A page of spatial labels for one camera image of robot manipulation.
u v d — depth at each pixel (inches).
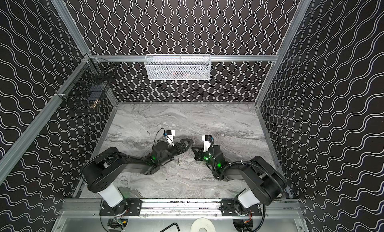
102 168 19.5
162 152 26.7
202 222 27.8
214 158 26.5
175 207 29.8
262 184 17.7
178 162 35.5
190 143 33.5
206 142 31.4
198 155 30.4
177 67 23.9
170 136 31.2
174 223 27.7
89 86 37.2
